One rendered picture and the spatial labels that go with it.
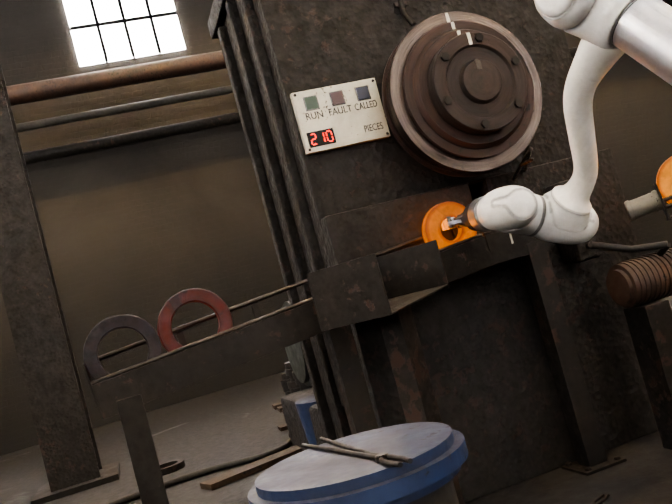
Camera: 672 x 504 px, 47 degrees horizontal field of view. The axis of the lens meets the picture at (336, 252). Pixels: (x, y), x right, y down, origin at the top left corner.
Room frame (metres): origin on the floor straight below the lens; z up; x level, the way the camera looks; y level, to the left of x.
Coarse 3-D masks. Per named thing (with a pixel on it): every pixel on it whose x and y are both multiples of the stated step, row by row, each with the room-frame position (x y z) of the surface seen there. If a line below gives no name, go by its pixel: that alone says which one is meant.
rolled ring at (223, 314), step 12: (192, 288) 1.92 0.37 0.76; (168, 300) 1.90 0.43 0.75; (180, 300) 1.91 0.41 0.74; (192, 300) 1.92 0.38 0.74; (204, 300) 1.93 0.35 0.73; (216, 300) 1.93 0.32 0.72; (168, 312) 1.90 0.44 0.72; (216, 312) 1.93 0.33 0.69; (228, 312) 1.94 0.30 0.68; (168, 324) 1.90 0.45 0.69; (228, 324) 1.94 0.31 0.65; (168, 336) 1.90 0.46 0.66; (168, 348) 1.89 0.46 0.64
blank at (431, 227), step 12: (444, 204) 2.12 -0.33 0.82; (456, 204) 2.13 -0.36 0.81; (432, 216) 2.11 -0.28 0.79; (444, 216) 2.12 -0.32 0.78; (456, 216) 2.13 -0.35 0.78; (432, 228) 2.11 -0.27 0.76; (468, 228) 2.14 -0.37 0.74; (432, 240) 2.10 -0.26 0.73; (444, 240) 2.11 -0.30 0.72; (456, 240) 2.13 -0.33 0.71
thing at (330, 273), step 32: (384, 256) 1.94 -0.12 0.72; (416, 256) 1.89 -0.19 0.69; (320, 288) 1.75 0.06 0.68; (352, 288) 1.69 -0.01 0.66; (384, 288) 1.64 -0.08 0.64; (416, 288) 1.90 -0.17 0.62; (320, 320) 1.77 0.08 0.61; (352, 320) 1.71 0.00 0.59; (384, 320) 1.81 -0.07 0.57; (416, 352) 1.81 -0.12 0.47; (416, 384) 1.79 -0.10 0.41; (416, 416) 1.80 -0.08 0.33
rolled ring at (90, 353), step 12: (108, 324) 1.86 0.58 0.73; (120, 324) 1.87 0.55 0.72; (132, 324) 1.87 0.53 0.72; (144, 324) 1.88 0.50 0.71; (96, 336) 1.85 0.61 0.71; (144, 336) 1.88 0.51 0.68; (156, 336) 1.89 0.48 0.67; (84, 348) 1.84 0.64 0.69; (96, 348) 1.85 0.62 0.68; (156, 348) 1.89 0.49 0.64; (84, 360) 1.84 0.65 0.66; (96, 360) 1.84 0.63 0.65; (96, 372) 1.84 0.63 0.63
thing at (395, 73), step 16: (432, 16) 2.14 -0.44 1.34; (464, 16) 2.17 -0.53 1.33; (480, 16) 2.18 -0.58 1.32; (416, 32) 2.12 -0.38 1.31; (400, 48) 2.11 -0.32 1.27; (400, 64) 2.10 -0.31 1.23; (528, 64) 2.21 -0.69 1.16; (400, 80) 2.10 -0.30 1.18; (400, 96) 2.09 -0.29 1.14; (400, 112) 2.09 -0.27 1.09; (400, 128) 2.13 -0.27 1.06; (416, 128) 2.10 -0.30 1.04; (528, 128) 2.20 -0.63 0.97; (416, 144) 2.10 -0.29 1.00; (528, 144) 2.19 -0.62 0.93; (432, 160) 2.14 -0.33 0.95; (448, 160) 2.12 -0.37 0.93; (464, 160) 2.13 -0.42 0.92; (480, 160) 2.15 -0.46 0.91; (496, 160) 2.16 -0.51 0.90
